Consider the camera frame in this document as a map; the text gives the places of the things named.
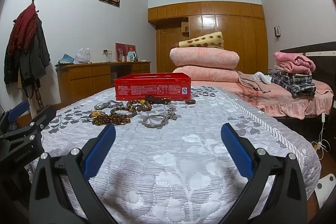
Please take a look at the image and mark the pink folded quilt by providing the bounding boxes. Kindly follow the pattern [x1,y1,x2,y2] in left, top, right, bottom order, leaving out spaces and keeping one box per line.
[169,47,240,69]
[172,66,240,83]

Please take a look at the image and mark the wooden coat rack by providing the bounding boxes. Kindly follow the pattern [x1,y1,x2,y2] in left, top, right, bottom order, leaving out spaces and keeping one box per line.
[13,0,45,110]

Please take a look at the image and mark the pink folded garment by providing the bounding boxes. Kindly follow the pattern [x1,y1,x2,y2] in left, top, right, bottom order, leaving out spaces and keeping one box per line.
[273,51,316,75]

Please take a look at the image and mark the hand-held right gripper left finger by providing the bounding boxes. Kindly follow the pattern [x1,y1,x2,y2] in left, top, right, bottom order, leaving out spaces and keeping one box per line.
[28,124,117,224]

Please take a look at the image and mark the brown wooden bead bracelet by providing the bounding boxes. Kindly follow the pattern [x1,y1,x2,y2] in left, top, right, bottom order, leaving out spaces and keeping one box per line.
[126,103,153,117]

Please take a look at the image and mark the white plastic bag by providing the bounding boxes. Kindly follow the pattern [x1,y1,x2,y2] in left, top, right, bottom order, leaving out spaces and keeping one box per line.
[74,48,91,64]

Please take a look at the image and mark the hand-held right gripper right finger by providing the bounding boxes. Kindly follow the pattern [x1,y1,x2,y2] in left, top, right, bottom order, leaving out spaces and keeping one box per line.
[220,123,308,224]

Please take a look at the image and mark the gold bangle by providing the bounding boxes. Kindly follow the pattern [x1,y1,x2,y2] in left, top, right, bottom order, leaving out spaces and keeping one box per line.
[88,110,105,119]

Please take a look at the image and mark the wooden desk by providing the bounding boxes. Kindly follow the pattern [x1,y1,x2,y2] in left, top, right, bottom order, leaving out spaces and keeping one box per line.
[56,61,152,109]

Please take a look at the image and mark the wooden wardrobe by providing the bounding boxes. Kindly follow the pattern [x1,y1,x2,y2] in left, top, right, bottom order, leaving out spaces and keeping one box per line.
[148,1,265,75]

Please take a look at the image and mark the beige garment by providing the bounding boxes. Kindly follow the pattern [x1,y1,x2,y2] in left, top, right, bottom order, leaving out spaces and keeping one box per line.
[238,70,275,94]

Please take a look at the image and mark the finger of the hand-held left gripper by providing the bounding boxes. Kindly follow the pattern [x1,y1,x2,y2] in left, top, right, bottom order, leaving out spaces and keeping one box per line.
[0,105,57,153]
[0,101,29,132]

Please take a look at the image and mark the amber bead bracelet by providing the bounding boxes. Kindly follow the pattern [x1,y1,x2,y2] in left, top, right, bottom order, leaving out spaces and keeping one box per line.
[92,114,131,126]

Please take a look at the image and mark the silver bangle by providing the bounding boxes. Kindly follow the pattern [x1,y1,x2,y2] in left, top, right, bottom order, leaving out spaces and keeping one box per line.
[143,114,168,128]

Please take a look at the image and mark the white cloth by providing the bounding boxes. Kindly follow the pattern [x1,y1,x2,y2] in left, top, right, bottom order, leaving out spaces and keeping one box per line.
[253,72,271,84]

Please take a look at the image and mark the light brown bead bracelet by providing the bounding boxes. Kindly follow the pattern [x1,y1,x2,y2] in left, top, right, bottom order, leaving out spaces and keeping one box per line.
[127,99,147,107]

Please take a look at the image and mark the dark jackets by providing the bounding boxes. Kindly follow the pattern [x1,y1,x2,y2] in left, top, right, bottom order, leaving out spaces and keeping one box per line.
[4,18,51,85]

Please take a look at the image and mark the yellow spotted pillow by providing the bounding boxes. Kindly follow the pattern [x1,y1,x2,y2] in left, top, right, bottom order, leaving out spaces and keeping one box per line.
[178,31,225,50]

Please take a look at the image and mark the dark bead bracelet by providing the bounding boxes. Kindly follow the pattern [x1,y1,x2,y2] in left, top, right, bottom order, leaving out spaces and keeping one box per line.
[146,95,172,106]

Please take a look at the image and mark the dark wooden bed frame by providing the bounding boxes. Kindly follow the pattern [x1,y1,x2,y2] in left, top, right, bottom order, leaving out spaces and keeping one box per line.
[273,42,336,140]

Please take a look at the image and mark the silver chain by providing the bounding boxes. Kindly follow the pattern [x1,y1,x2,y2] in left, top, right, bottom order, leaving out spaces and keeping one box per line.
[165,107,177,121]

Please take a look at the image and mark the silver wrist watch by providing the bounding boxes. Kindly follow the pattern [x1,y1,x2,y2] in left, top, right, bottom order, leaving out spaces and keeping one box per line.
[94,100,117,110]

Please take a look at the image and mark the blue cloth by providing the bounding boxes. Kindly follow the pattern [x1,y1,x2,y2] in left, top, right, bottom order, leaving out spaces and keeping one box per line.
[55,54,75,67]

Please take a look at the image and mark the plaid folded clothes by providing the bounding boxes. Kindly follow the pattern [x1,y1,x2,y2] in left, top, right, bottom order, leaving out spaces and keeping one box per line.
[270,73,317,97]

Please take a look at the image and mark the red tin box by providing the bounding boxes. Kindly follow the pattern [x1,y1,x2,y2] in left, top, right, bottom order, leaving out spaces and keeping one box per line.
[114,72,192,102]

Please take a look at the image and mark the red garment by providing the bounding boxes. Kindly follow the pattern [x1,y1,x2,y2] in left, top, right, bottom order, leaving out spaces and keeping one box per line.
[7,4,38,56]

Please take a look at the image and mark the tiger eye bead bracelet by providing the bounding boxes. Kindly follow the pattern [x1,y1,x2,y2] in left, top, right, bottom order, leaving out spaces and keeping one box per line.
[110,107,137,119]

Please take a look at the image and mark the pink bed sheet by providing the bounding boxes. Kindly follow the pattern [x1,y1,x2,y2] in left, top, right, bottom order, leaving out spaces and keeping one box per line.
[192,72,334,119]

